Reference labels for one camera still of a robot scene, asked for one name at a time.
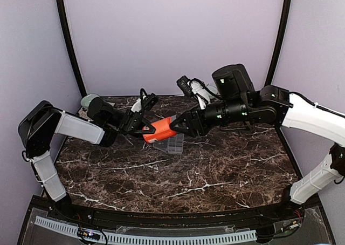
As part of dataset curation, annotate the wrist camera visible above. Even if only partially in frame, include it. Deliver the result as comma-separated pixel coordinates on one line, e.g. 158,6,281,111
130,89,158,112
176,76,210,110

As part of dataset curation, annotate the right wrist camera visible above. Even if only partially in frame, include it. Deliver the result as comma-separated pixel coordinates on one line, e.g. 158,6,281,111
176,76,210,110

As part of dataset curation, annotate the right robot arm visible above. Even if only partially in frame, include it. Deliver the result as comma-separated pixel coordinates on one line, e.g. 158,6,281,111
170,64,344,220

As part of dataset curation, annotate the black front rail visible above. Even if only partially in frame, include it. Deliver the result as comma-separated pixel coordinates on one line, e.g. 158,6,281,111
26,196,324,232

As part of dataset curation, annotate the red pill bottle grey cap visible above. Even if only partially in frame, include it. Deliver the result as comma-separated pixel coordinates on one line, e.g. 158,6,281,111
143,115,177,144

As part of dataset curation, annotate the white slotted cable duct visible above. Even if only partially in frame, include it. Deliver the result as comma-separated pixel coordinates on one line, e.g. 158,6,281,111
33,216,257,244

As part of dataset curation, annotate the black corner post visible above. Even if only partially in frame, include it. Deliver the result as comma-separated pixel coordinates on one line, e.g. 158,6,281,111
56,0,87,97
264,0,292,86

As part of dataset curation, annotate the white ceramic bowl back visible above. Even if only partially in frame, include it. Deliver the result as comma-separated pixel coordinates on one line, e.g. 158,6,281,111
207,85,218,95

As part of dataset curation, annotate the right black corner post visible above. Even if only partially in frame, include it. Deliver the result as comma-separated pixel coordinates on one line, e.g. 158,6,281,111
264,0,292,86

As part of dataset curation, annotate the clear plastic pill organizer box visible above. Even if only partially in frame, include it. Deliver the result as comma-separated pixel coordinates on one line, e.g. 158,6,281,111
153,133,184,155

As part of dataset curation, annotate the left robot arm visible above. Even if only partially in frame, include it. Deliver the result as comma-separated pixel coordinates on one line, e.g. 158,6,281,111
18,94,158,221

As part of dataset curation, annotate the patterned coaster mat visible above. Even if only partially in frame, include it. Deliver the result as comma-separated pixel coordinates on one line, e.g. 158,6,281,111
76,107,90,120

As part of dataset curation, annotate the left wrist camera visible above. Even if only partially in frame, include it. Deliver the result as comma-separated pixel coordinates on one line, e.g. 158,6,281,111
130,89,158,112

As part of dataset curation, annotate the left black corner post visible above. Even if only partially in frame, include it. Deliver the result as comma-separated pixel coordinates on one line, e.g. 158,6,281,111
56,0,87,97

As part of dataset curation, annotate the green ceramic bowl left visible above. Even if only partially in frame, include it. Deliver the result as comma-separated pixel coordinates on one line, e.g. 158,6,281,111
80,94,100,108

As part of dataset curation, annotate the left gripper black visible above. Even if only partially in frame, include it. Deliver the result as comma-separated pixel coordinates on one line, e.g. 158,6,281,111
106,107,162,139

